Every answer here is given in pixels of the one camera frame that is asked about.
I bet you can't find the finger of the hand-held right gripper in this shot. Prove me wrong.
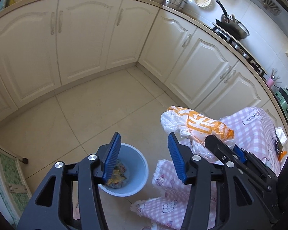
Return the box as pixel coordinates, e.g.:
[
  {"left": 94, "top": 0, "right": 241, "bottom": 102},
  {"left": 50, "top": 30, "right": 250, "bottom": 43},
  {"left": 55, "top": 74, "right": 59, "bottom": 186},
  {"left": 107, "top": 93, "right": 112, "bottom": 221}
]
[
  {"left": 233, "top": 146, "right": 279, "bottom": 178},
  {"left": 205, "top": 135, "right": 277, "bottom": 192}
]

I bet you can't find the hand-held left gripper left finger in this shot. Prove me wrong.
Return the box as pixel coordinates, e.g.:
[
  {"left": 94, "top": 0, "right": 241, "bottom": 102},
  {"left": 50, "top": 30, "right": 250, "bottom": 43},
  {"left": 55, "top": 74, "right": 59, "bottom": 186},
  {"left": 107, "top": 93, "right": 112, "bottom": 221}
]
[{"left": 17, "top": 132, "right": 122, "bottom": 230}]

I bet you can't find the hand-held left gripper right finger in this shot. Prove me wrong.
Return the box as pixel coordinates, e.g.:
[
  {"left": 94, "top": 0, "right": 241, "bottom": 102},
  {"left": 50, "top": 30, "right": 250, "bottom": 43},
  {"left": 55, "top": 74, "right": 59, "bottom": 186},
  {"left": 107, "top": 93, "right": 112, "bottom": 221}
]
[{"left": 167, "top": 132, "right": 281, "bottom": 230}]

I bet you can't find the blue plastic bucket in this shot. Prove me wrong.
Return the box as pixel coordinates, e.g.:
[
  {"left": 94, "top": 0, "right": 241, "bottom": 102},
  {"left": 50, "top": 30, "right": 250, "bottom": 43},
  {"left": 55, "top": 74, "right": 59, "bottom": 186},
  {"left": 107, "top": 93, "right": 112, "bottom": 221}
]
[{"left": 96, "top": 143, "right": 149, "bottom": 197}]

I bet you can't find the white orange plastic bag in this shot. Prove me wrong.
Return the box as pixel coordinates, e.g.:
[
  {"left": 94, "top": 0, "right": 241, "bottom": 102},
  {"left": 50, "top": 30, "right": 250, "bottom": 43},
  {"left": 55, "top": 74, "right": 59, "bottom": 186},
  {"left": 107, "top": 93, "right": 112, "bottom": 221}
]
[{"left": 160, "top": 105, "right": 235, "bottom": 162}]

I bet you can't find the pink checked tablecloth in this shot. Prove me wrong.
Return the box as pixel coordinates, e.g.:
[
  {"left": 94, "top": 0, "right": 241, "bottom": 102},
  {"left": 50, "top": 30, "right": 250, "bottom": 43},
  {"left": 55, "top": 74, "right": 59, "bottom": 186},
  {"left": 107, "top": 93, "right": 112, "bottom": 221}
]
[{"left": 131, "top": 107, "right": 288, "bottom": 230}]

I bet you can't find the white paper tissue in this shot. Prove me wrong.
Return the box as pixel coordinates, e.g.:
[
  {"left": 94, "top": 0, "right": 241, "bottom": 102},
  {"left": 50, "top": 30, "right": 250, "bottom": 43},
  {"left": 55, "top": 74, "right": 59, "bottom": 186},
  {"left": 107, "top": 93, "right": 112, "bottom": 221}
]
[{"left": 275, "top": 126, "right": 288, "bottom": 142}]

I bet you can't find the green electric cooker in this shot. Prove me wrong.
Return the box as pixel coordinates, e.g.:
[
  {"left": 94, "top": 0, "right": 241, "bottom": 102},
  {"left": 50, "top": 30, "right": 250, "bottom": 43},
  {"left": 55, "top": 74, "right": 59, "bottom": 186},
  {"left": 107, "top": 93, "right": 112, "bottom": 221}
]
[{"left": 274, "top": 86, "right": 288, "bottom": 122}]

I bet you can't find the pink utensil cup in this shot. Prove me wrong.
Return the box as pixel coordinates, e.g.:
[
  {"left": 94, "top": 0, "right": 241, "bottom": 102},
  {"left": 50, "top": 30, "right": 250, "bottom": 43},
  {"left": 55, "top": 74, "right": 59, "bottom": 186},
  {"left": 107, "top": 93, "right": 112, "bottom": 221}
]
[{"left": 270, "top": 68, "right": 282, "bottom": 84}]

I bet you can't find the black gas stove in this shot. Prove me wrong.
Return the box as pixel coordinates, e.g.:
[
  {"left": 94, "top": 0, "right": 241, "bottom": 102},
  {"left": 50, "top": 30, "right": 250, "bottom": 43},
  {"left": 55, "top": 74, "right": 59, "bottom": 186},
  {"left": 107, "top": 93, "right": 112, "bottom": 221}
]
[{"left": 211, "top": 23, "right": 267, "bottom": 77}]

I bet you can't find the green patterned glass door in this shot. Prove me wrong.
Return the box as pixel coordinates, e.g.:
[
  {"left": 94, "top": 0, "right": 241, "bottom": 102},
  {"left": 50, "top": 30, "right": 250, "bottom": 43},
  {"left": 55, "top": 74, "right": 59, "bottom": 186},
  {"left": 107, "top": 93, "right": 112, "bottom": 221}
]
[{"left": 0, "top": 136, "right": 33, "bottom": 226}]

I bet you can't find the black wok with lid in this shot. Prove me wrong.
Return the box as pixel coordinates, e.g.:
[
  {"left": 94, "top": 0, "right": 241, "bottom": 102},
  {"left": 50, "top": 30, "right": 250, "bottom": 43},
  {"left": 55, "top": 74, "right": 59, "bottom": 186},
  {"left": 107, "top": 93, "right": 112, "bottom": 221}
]
[{"left": 215, "top": 0, "right": 250, "bottom": 40}]

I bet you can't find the cream round perforated plate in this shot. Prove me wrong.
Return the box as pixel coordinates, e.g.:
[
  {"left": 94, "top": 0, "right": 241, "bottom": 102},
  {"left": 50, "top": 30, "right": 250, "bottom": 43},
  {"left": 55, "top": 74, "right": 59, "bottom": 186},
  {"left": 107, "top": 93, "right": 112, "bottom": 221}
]
[{"left": 194, "top": 0, "right": 213, "bottom": 8}]

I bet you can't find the steel steamer pot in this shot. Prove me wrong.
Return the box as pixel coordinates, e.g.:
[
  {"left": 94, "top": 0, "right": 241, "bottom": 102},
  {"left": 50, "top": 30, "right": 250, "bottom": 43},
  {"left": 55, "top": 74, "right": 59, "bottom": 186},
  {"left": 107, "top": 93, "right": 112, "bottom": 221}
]
[{"left": 162, "top": 0, "right": 189, "bottom": 10}]

